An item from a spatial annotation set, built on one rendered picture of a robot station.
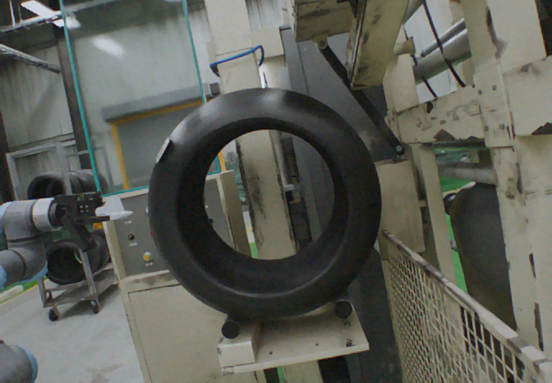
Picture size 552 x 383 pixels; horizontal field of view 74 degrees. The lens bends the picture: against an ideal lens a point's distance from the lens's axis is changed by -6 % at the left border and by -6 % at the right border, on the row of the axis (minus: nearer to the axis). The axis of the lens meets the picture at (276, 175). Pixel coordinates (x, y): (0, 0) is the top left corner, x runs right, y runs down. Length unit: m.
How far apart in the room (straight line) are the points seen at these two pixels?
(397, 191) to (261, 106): 0.56
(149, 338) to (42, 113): 10.79
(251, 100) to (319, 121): 0.16
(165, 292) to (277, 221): 0.69
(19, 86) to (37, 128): 1.31
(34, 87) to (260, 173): 11.47
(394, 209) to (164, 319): 1.09
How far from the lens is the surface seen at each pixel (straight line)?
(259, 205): 1.28
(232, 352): 1.03
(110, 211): 1.09
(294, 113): 0.88
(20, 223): 1.21
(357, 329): 1.10
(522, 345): 0.59
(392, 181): 1.24
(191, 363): 1.88
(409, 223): 1.28
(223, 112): 0.90
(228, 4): 1.37
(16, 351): 1.48
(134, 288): 1.82
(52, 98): 12.18
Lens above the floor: 1.30
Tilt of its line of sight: 3 degrees down
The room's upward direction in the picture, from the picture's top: 12 degrees counter-clockwise
